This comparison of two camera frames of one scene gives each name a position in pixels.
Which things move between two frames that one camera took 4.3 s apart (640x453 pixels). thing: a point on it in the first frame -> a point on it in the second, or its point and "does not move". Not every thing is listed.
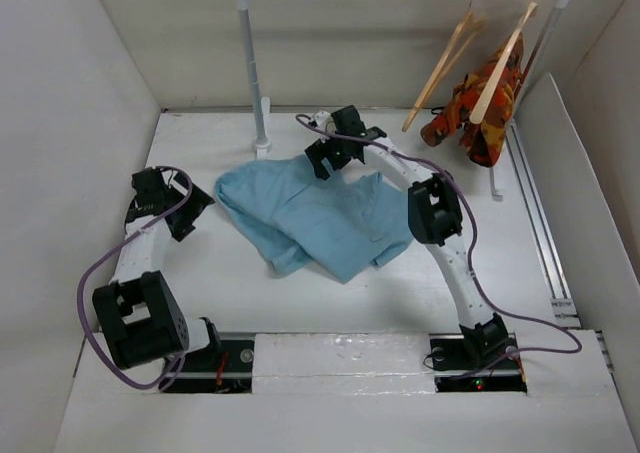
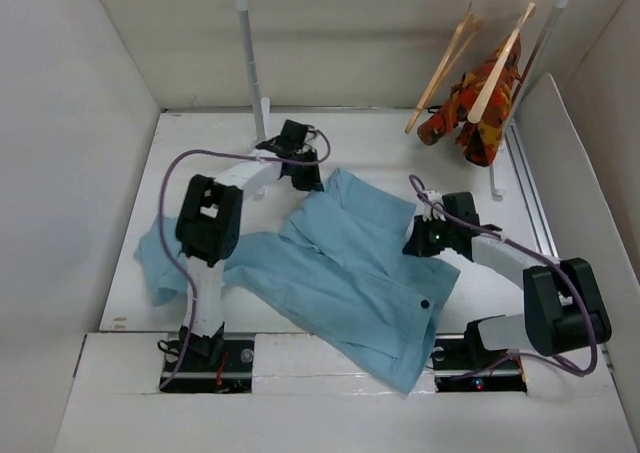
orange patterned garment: x=483 y=141 does not move
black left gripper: x=194 y=207 -> x=310 y=182
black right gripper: x=317 y=151 -> x=417 y=243
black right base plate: x=457 y=371 does not move
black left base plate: x=226 y=367 does not move
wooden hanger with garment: x=504 y=59 does not move
